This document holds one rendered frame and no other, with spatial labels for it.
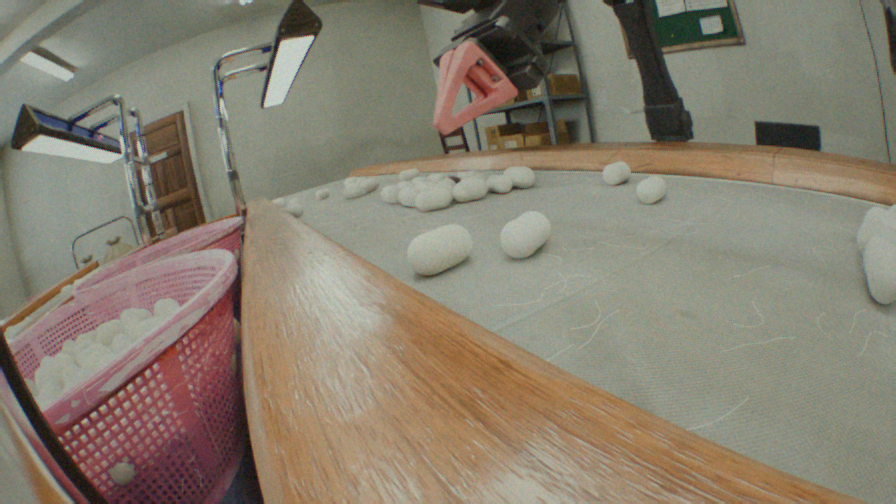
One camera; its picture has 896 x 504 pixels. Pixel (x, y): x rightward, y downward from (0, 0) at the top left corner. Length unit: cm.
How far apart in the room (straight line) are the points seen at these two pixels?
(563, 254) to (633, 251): 3
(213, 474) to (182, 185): 468
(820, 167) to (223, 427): 44
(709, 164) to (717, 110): 205
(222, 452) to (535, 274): 17
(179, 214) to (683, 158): 479
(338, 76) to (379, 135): 97
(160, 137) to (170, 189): 67
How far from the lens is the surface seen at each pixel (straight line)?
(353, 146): 478
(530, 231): 17
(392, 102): 498
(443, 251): 17
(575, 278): 15
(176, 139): 488
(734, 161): 37
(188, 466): 17
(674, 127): 70
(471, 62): 32
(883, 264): 15
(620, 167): 34
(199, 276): 29
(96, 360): 26
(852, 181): 36
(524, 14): 37
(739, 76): 236
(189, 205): 480
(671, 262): 17
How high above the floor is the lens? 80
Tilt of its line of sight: 17 degrees down
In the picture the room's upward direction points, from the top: 11 degrees counter-clockwise
